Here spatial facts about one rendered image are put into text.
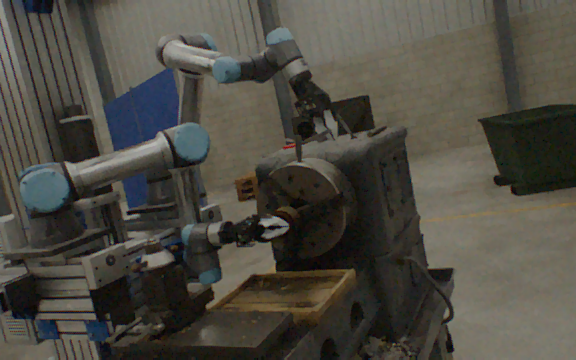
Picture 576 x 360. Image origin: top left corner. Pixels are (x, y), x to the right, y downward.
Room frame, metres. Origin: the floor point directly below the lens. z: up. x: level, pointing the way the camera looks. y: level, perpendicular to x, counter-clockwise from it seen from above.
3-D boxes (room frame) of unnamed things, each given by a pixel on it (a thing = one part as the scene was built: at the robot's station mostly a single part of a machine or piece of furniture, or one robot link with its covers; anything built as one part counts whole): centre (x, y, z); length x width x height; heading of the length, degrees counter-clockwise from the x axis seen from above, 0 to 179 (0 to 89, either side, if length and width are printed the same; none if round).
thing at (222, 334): (1.08, 0.27, 0.95); 0.43 x 0.17 x 0.05; 62
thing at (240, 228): (1.48, 0.16, 1.08); 0.12 x 0.09 x 0.08; 62
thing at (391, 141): (2.00, -0.22, 1.06); 0.59 x 0.48 x 0.39; 152
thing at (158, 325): (1.14, 0.31, 0.99); 0.20 x 0.10 x 0.05; 152
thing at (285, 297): (1.40, 0.08, 0.89); 0.36 x 0.30 x 0.04; 62
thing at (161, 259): (1.12, 0.32, 1.13); 0.08 x 0.08 x 0.03
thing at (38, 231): (1.52, 0.71, 1.21); 0.15 x 0.15 x 0.10
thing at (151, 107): (8.14, 2.10, 1.18); 4.12 x 0.80 x 2.35; 31
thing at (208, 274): (1.58, 0.30, 0.98); 0.11 x 0.08 x 0.11; 24
